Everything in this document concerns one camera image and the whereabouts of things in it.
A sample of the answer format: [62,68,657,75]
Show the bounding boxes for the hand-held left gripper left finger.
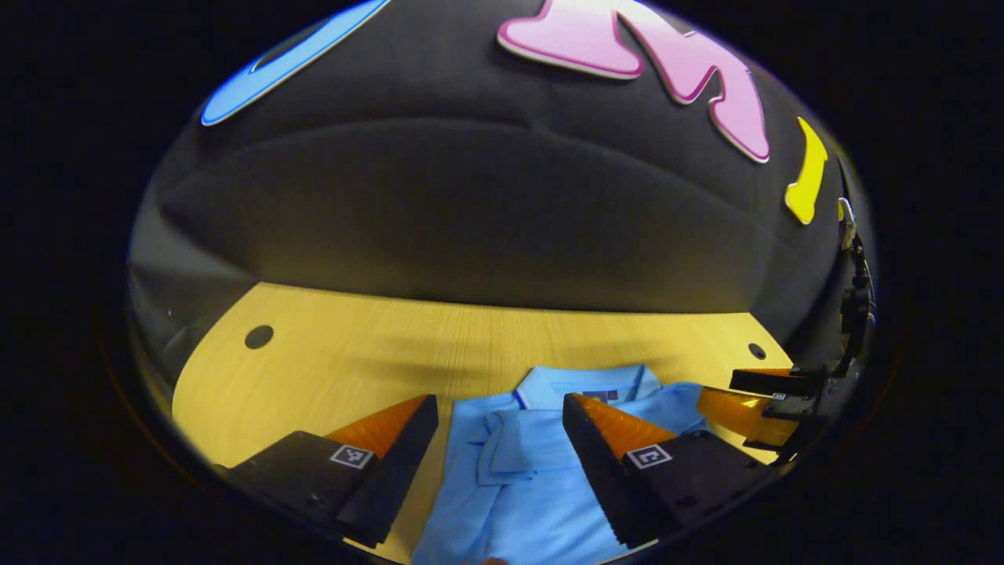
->
[212,394,441,550]

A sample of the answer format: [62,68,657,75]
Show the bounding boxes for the light blue T-shirt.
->
[412,363,711,565]

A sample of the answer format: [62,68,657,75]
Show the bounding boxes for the black backdrop cloth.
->
[129,0,875,377]

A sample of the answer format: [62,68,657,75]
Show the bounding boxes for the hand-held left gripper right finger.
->
[562,392,774,550]

